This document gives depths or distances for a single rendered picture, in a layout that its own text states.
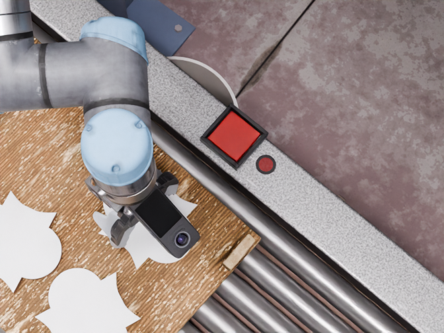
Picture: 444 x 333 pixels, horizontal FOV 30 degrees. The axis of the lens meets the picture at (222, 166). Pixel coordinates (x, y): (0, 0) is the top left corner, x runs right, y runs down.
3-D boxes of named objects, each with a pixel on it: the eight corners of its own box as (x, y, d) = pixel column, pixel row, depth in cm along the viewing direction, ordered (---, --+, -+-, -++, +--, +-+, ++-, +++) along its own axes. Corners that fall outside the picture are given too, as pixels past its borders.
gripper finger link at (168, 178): (177, 168, 118) (154, 174, 109) (185, 174, 117) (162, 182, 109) (157, 192, 119) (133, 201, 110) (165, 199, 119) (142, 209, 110)
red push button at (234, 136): (231, 112, 130) (231, 110, 129) (260, 136, 130) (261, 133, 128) (206, 140, 129) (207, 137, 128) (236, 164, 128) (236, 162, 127)
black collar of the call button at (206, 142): (230, 106, 131) (231, 102, 129) (267, 135, 130) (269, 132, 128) (199, 141, 129) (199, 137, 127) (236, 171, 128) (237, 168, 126)
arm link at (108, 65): (43, 16, 93) (45, 109, 90) (143, 9, 93) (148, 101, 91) (57, 44, 101) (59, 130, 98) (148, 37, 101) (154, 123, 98)
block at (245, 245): (247, 236, 123) (248, 232, 121) (256, 244, 123) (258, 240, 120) (221, 265, 122) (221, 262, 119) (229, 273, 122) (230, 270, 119)
